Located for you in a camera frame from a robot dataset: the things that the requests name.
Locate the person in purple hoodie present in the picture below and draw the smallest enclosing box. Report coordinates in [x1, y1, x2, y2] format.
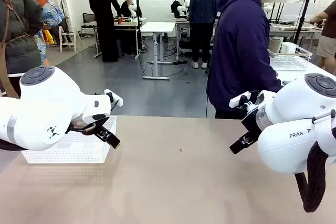
[206, 0, 299, 119]

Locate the person in white top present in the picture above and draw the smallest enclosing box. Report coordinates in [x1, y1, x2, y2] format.
[39, 0, 64, 29]

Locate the black tripod stand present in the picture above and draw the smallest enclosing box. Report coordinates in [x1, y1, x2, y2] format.
[296, 0, 320, 33]

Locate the brown cardboard cup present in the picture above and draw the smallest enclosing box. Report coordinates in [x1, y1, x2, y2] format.
[270, 37, 284, 53]

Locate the black hanging garment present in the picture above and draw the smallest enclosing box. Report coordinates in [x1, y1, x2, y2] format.
[170, 1, 182, 15]

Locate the white perforated plastic basket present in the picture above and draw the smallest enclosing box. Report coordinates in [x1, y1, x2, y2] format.
[20, 115, 118, 165]

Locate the black right arm cable sleeve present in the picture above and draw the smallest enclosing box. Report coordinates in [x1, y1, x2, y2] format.
[295, 141, 330, 213]

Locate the standing person in black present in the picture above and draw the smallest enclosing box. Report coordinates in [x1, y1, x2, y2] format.
[88, 0, 123, 63]

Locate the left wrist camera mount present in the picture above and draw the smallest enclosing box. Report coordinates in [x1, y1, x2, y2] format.
[103, 89, 124, 108]

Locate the black mesh chair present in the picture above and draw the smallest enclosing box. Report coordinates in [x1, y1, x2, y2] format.
[80, 12, 98, 37]

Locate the white wire rack basket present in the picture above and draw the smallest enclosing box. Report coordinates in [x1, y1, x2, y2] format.
[267, 45, 313, 72]

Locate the black arm cable sleeve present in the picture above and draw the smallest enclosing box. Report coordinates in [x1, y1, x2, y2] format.
[0, 138, 24, 152]
[295, 141, 330, 213]

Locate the black left arm cable sleeve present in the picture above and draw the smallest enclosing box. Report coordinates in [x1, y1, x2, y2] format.
[0, 138, 24, 152]

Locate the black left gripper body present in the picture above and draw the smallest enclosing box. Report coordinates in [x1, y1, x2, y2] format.
[67, 115, 111, 136]

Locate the white wooden step stool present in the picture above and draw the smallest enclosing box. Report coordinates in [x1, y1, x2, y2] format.
[58, 26, 79, 52]

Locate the white workshop desk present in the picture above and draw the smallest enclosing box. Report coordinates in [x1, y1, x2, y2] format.
[174, 18, 220, 58]

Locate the person in blue jacket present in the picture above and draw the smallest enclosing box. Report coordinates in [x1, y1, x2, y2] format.
[188, 0, 219, 69]

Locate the person in brown t-shirt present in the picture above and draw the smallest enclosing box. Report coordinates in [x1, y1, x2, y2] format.
[309, 6, 336, 76]

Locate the white standing desk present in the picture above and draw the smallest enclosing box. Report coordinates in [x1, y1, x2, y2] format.
[140, 21, 177, 81]

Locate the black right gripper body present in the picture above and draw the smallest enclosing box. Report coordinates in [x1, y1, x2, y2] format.
[240, 107, 264, 141]

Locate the seated person in black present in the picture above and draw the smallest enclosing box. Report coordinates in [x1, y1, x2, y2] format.
[120, 0, 142, 18]

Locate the wooden work table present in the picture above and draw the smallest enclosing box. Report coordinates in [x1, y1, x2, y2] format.
[112, 16, 148, 60]

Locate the mannequin in blue patterned shirt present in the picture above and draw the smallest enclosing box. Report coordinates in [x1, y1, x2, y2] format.
[35, 0, 66, 66]

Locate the long background work table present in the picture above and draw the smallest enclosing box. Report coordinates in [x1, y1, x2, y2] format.
[269, 21, 325, 40]

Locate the white side table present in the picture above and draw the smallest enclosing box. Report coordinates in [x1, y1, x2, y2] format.
[269, 61, 336, 84]

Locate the person in green jacket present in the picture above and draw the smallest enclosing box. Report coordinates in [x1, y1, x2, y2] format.
[0, 0, 45, 99]

